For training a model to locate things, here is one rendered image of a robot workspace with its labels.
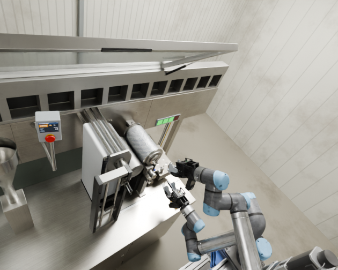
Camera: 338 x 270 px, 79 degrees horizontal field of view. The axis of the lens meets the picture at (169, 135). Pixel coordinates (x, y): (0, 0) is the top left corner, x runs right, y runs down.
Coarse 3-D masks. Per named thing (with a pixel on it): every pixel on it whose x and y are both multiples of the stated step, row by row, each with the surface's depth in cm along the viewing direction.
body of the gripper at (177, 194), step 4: (180, 188) 130; (172, 192) 127; (176, 192) 126; (180, 192) 128; (184, 192) 128; (172, 196) 128; (176, 196) 124; (180, 196) 125; (184, 196) 127; (172, 200) 130; (176, 200) 126; (180, 200) 125; (184, 200) 125; (188, 200) 125; (180, 204) 127; (184, 204) 123; (188, 204) 125; (180, 208) 124
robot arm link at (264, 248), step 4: (260, 236) 136; (256, 240) 134; (260, 240) 133; (264, 240) 134; (256, 244) 131; (260, 244) 131; (264, 244) 132; (268, 244) 133; (260, 248) 130; (264, 248) 130; (268, 248) 131; (260, 252) 128; (264, 252) 129; (268, 252) 130; (260, 256) 129; (264, 256) 128; (268, 256) 128; (260, 260) 131
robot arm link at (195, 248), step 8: (256, 216) 105; (256, 224) 103; (264, 224) 104; (224, 232) 112; (232, 232) 109; (256, 232) 103; (192, 240) 120; (200, 240) 118; (208, 240) 114; (216, 240) 111; (224, 240) 109; (232, 240) 107; (192, 248) 117; (200, 248) 114; (208, 248) 112; (216, 248) 111; (224, 248) 111; (192, 256) 114; (200, 256) 115
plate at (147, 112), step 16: (176, 96) 155; (192, 96) 168; (208, 96) 185; (80, 112) 111; (96, 112) 118; (112, 112) 126; (128, 112) 135; (144, 112) 145; (160, 112) 157; (176, 112) 171; (192, 112) 188; (0, 128) 91; (16, 128) 95; (32, 128) 100; (64, 128) 112; (80, 128) 119; (144, 128) 159; (16, 144) 101; (32, 144) 107; (48, 144) 113; (64, 144) 121; (80, 144) 129; (32, 160) 114
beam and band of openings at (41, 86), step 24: (120, 72) 110; (144, 72) 119; (192, 72) 146; (216, 72) 165; (0, 96) 82; (24, 96) 95; (48, 96) 102; (72, 96) 104; (96, 96) 120; (120, 96) 128; (144, 96) 136; (0, 120) 90; (24, 120) 95
